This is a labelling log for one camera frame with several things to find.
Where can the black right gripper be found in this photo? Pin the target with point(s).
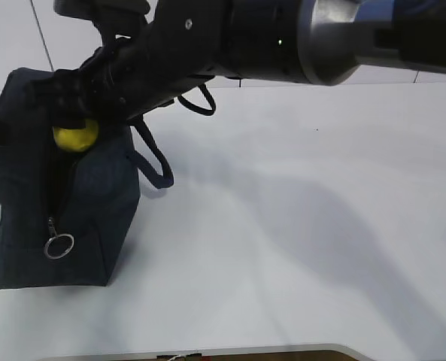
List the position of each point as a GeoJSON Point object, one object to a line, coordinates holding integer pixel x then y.
{"type": "Point", "coordinates": [140, 66]}

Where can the yellow lemon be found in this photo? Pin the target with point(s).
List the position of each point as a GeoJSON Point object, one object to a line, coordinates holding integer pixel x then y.
{"type": "Point", "coordinates": [77, 140]}

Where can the navy blue lunch bag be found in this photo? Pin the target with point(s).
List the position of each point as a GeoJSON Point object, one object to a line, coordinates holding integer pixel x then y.
{"type": "Point", "coordinates": [64, 216]}

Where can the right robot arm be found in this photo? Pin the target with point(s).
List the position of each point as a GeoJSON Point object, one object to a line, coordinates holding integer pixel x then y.
{"type": "Point", "coordinates": [323, 42]}

